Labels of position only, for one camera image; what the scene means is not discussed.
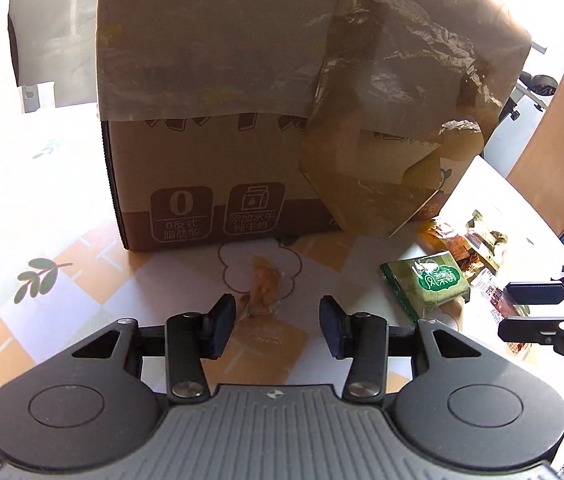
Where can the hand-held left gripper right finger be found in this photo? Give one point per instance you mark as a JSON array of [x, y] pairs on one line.
[[332, 327]]

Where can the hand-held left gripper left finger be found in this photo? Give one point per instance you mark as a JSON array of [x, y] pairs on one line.
[[222, 327]]

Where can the office chair base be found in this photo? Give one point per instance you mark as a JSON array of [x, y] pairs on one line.
[[532, 85]]

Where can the brown snack packet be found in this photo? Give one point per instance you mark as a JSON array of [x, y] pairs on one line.
[[444, 237]]

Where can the wooden door panel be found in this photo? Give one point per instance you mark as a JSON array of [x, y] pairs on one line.
[[562, 125]]

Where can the white and dark snack packet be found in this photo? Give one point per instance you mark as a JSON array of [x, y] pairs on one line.
[[487, 235]]

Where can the brown cardboard box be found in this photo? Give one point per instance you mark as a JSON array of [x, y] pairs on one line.
[[187, 160]]

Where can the translucent plastic liner bag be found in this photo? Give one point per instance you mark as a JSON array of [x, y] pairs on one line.
[[362, 85]]

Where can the green snack packet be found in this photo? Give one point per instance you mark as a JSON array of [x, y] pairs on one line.
[[427, 280]]

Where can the small clear snack packet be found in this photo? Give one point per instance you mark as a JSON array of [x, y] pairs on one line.
[[264, 285]]

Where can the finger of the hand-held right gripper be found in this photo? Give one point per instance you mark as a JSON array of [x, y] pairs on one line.
[[532, 292], [527, 329]]

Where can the printed tablecloth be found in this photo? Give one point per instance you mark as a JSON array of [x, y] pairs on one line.
[[62, 220]]

